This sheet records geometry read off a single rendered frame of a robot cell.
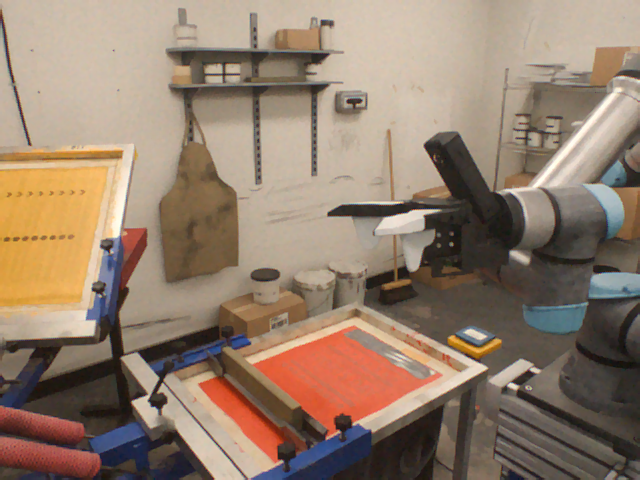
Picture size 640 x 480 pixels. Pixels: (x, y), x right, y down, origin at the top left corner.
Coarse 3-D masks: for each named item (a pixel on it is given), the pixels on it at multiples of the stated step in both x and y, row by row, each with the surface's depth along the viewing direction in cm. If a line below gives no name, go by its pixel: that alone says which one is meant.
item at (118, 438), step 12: (120, 432) 118; (132, 432) 118; (144, 432) 118; (96, 444) 114; (108, 444) 115; (120, 444) 115; (132, 444) 116; (156, 444) 120; (108, 456) 113; (120, 456) 115; (132, 456) 117
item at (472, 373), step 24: (336, 312) 189; (360, 312) 191; (264, 336) 172; (288, 336) 176; (408, 336) 173; (456, 360) 158; (168, 384) 146; (456, 384) 146; (192, 408) 135; (408, 408) 135; (432, 408) 140; (216, 432) 126; (384, 432) 129; (240, 456) 118
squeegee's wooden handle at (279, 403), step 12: (228, 348) 151; (228, 360) 148; (240, 360) 145; (228, 372) 150; (240, 372) 143; (252, 372) 139; (240, 384) 145; (252, 384) 139; (264, 384) 134; (264, 396) 134; (276, 396) 129; (288, 396) 129; (276, 408) 130; (288, 408) 125; (300, 408) 125; (288, 420) 126; (300, 420) 126
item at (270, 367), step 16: (336, 336) 179; (288, 352) 169; (304, 352) 169; (368, 352) 169; (256, 368) 160; (272, 368) 160; (208, 384) 152; (224, 384) 152; (288, 384) 152; (304, 384) 152; (224, 400) 144; (240, 400) 144
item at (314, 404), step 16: (400, 368) 160; (432, 368) 160; (400, 384) 152; (416, 384) 152; (304, 400) 144; (320, 400) 144; (368, 400) 144; (384, 400) 144; (240, 416) 138; (256, 416) 138; (320, 416) 138; (352, 416) 138; (256, 432) 132; (272, 432) 132; (272, 448) 126
